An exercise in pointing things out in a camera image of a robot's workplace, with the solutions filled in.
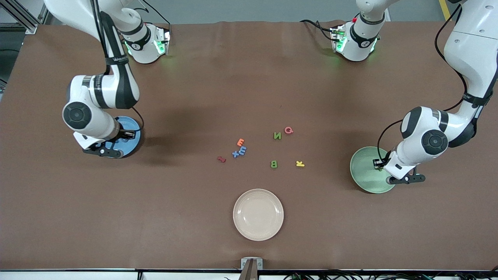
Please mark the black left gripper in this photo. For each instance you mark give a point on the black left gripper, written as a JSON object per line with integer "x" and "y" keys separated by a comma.
{"x": 381, "y": 161}

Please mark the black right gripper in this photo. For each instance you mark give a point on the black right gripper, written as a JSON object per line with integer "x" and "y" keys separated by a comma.
{"x": 123, "y": 134}

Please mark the green letter N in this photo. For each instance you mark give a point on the green letter N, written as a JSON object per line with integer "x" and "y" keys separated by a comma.
{"x": 277, "y": 136}

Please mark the blue letter m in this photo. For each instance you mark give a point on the blue letter m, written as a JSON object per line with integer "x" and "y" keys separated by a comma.
{"x": 242, "y": 150}

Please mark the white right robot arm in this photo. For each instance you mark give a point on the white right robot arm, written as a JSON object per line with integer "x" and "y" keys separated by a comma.
{"x": 113, "y": 85}

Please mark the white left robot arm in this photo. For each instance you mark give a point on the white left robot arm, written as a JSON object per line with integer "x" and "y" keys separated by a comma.
{"x": 474, "y": 46}

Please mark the blue plate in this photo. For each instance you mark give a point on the blue plate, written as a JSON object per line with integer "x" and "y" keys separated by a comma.
{"x": 132, "y": 147}

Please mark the green plate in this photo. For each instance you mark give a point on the green plate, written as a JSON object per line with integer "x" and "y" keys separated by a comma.
{"x": 363, "y": 175}

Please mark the yellow letter K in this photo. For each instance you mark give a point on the yellow letter K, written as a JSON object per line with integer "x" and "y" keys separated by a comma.
{"x": 298, "y": 163}

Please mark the pink letter Q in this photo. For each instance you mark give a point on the pink letter Q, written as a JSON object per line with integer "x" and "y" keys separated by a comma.
{"x": 286, "y": 130}

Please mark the silver base connector box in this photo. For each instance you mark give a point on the silver base connector box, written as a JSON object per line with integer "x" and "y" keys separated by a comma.
{"x": 163, "y": 41}
{"x": 337, "y": 39}

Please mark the brown table cover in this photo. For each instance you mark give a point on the brown table cover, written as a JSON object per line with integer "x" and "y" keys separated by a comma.
{"x": 233, "y": 77}

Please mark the beige plate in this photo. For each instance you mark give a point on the beige plate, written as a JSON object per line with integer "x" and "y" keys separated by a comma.
{"x": 258, "y": 214}

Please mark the aluminium frame profile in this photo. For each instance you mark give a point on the aluminium frame profile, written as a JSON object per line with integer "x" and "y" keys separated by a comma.
{"x": 31, "y": 28}

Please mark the white table frame rail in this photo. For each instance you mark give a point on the white table frame rail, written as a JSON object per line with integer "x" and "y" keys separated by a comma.
{"x": 78, "y": 276}

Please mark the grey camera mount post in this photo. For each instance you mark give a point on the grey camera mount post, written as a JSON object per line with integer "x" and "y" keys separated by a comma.
{"x": 251, "y": 270}

